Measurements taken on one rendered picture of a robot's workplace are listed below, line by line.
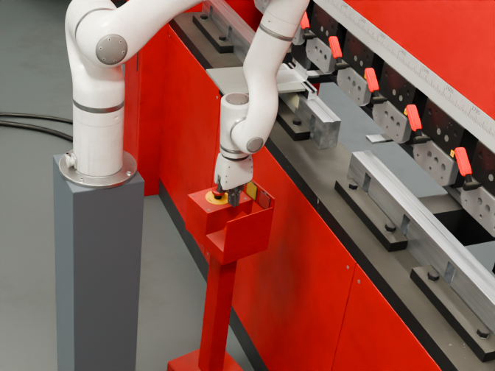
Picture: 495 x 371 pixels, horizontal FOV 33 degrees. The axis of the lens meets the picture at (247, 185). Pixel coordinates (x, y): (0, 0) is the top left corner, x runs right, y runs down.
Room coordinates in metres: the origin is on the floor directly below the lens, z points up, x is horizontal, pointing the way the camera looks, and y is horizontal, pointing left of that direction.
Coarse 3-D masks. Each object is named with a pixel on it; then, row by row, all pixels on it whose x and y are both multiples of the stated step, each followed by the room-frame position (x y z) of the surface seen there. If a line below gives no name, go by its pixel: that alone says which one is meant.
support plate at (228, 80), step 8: (208, 72) 2.33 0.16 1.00; (216, 72) 2.34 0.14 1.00; (224, 72) 2.35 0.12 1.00; (232, 72) 2.36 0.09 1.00; (240, 72) 2.36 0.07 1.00; (216, 80) 2.28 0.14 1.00; (224, 80) 2.29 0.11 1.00; (232, 80) 2.30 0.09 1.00; (240, 80) 2.31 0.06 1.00; (224, 88) 2.24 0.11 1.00; (232, 88) 2.24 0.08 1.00; (240, 88) 2.25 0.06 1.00; (280, 88) 2.29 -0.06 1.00; (288, 88) 2.29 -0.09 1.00; (296, 88) 2.30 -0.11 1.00; (304, 88) 2.31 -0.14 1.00
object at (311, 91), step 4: (288, 64) 2.48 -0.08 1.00; (292, 68) 2.45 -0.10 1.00; (304, 84) 2.34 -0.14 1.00; (308, 84) 2.35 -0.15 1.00; (308, 88) 2.31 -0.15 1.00; (312, 88) 2.32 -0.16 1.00; (304, 92) 2.32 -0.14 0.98; (308, 92) 2.30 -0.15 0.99; (312, 92) 2.31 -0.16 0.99; (316, 92) 2.31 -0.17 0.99; (308, 96) 2.29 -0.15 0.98; (312, 96) 2.30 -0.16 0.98; (316, 96) 2.31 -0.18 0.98
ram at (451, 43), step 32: (320, 0) 2.26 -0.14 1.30; (352, 0) 2.11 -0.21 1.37; (384, 0) 1.99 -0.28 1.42; (416, 0) 1.87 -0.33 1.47; (448, 0) 1.77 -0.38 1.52; (480, 0) 1.68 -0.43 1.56; (352, 32) 2.09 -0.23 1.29; (384, 32) 1.96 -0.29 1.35; (416, 32) 1.84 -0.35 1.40; (448, 32) 1.74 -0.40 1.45; (480, 32) 1.65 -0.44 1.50; (448, 64) 1.72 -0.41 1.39; (480, 64) 1.63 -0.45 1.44; (480, 96) 1.60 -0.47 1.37; (480, 128) 1.58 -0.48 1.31
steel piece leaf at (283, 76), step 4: (280, 72) 2.40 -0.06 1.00; (284, 72) 2.40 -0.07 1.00; (288, 72) 2.41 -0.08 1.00; (292, 72) 2.41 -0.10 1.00; (296, 72) 2.41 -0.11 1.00; (280, 76) 2.37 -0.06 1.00; (284, 76) 2.37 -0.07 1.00; (288, 76) 2.38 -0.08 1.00; (292, 76) 2.38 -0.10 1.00; (296, 76) 2.39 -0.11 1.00; (300, 76) 2.39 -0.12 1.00; (276, 80) 2.33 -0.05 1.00; (280, 80) 2.34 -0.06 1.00; (284, 80) 2.34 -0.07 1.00; (288, 80) 2.35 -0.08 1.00; (292, 80) 2.35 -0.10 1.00; (296, 80) 2.35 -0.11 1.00; (300, 80) 2.36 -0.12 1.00; (304, 80) 2.36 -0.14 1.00
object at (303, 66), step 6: (294, 48) 2.42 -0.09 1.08; (300, 48) 2.39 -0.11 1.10; (294, 54) 2.42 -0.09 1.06; (300, 54) 2.39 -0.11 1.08; (306, 54) 2.35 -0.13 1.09; (294, 60) 2.43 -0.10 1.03; (300, 60) 2.38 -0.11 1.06; (306, 60) 2.35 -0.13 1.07; (300, 66) 2.39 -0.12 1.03; (306, 66) 2.35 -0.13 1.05
